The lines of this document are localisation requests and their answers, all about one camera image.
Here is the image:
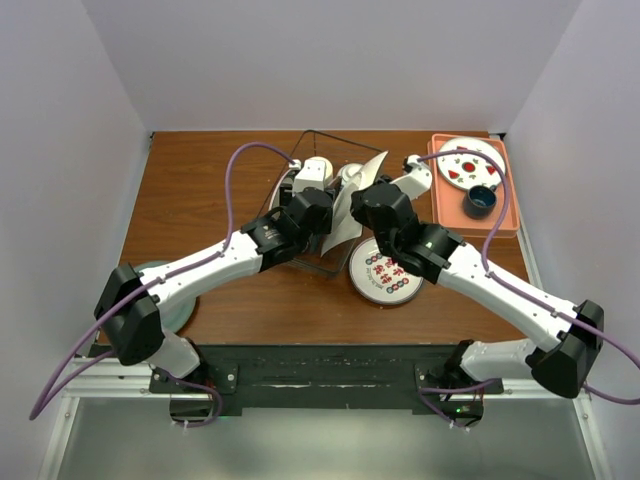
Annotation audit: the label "white plate teal lettered rim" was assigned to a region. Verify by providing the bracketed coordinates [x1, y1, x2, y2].
[268, 169, 297, 210]

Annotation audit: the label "white plate red green characters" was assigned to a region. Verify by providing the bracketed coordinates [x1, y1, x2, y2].
[349, 237, 424, 306]

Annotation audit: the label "blue floral white bowl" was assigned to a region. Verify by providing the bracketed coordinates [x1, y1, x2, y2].
[337, 163, 363, 187]

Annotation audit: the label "cream ceramic mug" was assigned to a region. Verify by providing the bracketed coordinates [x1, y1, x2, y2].
[320, 157, 334, 188]

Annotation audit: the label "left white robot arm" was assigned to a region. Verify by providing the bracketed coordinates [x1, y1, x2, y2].
[95, 187, 333, 378]

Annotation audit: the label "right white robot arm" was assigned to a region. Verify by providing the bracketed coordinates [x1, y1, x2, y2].
[350, 182, 604, 399]

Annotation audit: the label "salmon pink tray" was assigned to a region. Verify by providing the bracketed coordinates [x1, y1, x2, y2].
[427, 133, 520, 238]

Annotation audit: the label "watermelon pattern white plate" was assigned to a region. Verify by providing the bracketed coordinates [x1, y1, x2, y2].
[436, 137, 506, 191]

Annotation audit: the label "grey-green round plate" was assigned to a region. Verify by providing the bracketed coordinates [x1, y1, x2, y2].
[134, 260, 198, 334]

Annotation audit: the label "dark blue cup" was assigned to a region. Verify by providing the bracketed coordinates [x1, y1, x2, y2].
[462, 185, 497, 220]

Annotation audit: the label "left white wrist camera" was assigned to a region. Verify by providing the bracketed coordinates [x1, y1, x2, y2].
[292, 156, 326, 194]

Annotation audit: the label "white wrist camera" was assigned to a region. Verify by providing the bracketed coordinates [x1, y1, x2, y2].
[392, 154, 433, 201]
[292, 156, 326, 194]

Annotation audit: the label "black wire dish rack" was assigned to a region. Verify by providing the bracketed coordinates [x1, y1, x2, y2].
[287, 129, 382, 279]

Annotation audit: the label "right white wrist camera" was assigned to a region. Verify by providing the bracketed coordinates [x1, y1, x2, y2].
[392, 154, 433, 201]

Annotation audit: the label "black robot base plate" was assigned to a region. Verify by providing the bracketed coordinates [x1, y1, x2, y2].
[149, 342, 505, 429]

